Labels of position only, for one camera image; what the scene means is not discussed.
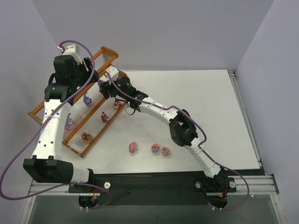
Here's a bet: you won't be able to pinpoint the purple bunny small toy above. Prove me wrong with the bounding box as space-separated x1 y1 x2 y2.
83 92 93 108

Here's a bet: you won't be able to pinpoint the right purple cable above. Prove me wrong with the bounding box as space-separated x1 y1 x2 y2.
105 73 252 212

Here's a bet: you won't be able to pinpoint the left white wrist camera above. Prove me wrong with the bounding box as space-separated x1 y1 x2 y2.
57 44 82 64

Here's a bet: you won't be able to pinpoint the purple creature pink donut toy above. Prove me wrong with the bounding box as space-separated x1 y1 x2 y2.
64 113 76 131

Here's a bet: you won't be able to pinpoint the pink toy clear base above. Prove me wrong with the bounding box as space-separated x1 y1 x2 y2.
161 147 170 156

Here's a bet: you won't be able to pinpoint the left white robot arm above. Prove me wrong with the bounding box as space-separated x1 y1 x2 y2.
23 55 99 184

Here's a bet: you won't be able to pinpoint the pink bear green clover toy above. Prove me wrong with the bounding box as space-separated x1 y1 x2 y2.
81 132 93 144

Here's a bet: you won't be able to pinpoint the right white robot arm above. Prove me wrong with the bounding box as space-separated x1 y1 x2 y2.
98 77 234 190

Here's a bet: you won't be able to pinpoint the pink toy blue glasses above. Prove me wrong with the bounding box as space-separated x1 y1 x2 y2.
151 143 160 153

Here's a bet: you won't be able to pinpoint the pink blob toy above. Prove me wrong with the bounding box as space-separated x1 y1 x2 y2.
128 141 137 153

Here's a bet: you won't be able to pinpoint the red pink bear toy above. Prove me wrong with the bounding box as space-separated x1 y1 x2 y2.
100 112 109 123

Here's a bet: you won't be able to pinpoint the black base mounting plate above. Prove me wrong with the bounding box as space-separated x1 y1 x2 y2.
68 171 236 208

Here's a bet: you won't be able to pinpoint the orange tiered display shelf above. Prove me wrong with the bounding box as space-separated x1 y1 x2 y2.
28 46 124 159

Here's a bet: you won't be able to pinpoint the red white cake toy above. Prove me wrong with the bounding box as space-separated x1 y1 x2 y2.
113 99 122 110

